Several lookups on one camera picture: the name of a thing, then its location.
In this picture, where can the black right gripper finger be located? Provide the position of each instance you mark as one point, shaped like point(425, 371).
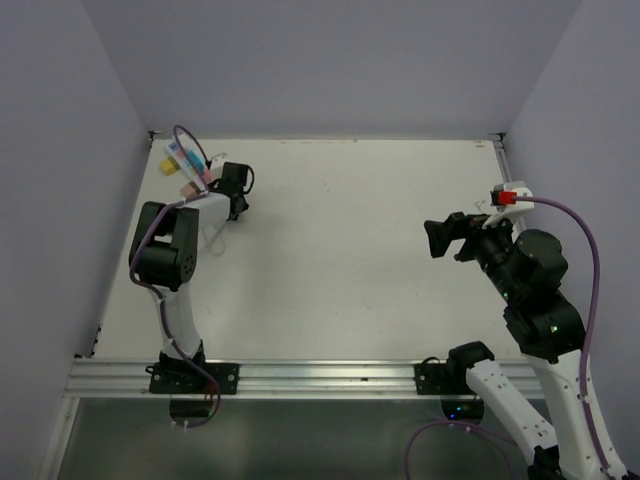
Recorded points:
point(440, 237)
point(459, 221)

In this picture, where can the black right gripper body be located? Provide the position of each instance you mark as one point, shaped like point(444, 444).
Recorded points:
point(487, 244)

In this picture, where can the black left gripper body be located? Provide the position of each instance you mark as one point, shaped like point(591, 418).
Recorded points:
point(245, 205)

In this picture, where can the white power strip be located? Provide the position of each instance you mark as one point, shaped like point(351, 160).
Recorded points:
point(191, 173)

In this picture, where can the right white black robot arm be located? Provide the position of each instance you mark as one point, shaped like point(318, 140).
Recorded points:
point(573, 443)

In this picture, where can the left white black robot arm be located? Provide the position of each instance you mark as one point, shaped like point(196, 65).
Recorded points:
point(165, 250)

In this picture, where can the blue plug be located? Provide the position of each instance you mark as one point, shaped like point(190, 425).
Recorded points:
point(195, 160)

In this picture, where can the brown plug block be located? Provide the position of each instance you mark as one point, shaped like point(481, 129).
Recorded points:
point(189, 190)

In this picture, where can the yellow plug block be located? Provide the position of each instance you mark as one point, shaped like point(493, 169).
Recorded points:
point(169, 166)

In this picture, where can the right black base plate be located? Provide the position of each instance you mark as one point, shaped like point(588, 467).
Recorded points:
point(435, 379)

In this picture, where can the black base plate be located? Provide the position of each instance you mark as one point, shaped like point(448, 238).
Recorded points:
point(435, 379)
point(182, 379)

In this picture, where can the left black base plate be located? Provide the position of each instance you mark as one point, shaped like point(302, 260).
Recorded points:
point(182, 379)

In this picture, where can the aluminium front rail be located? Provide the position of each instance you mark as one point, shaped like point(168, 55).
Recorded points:
point(105, 378)

